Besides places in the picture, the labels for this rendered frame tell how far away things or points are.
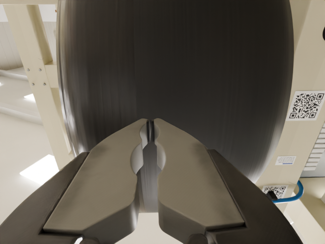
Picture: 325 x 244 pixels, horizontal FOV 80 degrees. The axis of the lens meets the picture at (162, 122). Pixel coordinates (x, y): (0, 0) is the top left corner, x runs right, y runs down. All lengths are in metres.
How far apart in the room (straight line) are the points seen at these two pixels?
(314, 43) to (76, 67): 0.44
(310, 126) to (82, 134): 0.52
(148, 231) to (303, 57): 2.87
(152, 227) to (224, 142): 2.92
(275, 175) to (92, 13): 0.59
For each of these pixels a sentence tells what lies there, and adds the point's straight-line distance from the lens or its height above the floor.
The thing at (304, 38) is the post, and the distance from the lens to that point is 0.50.
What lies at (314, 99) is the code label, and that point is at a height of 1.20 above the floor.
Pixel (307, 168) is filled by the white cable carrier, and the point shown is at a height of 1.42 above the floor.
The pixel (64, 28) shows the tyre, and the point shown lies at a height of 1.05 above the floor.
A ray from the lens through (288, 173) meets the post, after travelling 0.67.
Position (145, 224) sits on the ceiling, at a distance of 3.15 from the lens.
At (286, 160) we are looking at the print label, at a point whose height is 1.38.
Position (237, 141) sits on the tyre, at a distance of 0.25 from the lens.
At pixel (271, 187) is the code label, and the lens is 0.69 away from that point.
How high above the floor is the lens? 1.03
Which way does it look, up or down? 29 degrees up
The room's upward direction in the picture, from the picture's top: 180 degrees clockwise
